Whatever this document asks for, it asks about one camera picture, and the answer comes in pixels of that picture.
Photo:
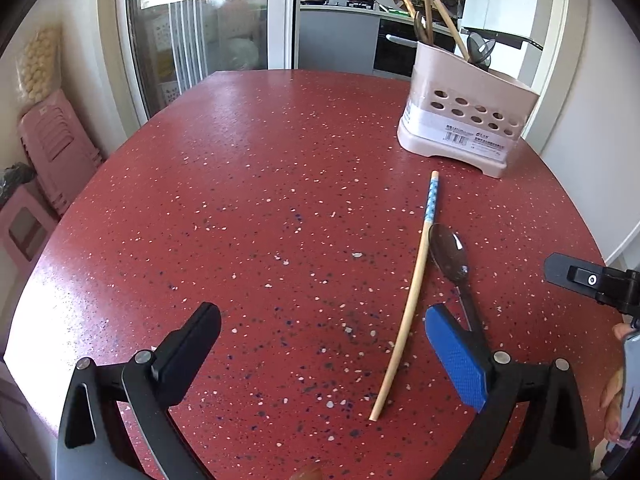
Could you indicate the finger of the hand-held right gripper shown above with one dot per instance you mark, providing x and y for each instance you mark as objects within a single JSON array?
[{"x": 590, "y": 280}]

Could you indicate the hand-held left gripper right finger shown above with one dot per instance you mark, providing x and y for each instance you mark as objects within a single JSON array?
[{"x": 457, "y": 355}]

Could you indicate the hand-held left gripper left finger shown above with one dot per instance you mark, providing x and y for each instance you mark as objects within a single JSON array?
[{"x": 190, "y": 345}]

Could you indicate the blue patterned wooden chopstick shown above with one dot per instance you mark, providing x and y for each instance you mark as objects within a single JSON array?
[{"x": 415, "y": 285}]

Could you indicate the dark translucent plastic spoon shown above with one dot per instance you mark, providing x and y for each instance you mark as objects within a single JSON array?
[
  {"x": 481, "y": 50},
  {"x": 421, "y": 27},
  {"x": 447, "y": 252}
]

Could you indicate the pink plastic utensil holder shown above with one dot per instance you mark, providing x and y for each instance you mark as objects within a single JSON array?
[{"x": 465, "y": 105}]

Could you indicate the plain wooden chopstick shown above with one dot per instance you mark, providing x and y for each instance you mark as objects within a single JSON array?
[
  {"x": 452, "y": 27},
  {"x": 427, "y": 10},
  {"x": 410, "y": 5}
]

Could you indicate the person's right hand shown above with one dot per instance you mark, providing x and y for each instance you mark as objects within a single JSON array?
[{"x": 611, "y": 395}]

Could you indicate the single pink stool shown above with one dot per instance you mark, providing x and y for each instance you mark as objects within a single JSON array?
[{"x": 22, "y": 225}]

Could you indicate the stack of pink stools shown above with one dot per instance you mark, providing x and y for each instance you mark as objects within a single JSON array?
[{"x": 60, "y": 150}]

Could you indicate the black trash bag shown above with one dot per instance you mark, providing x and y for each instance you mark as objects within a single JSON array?
[{"x": 15, "y": 180}]

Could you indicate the black built-in oven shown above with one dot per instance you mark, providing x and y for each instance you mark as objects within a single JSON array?
[{"x": 395, "y": 60}]

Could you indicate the bag of white balls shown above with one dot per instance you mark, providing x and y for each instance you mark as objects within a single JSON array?
[{"x": 37, "y": 65}]

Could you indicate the glass sliding door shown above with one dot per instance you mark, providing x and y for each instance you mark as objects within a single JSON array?
[{"x": 200, "y": 25}]

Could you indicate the grey lower kitchen cabinets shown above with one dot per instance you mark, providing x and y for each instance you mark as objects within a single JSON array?
[{"x": 335, "y": 40}]

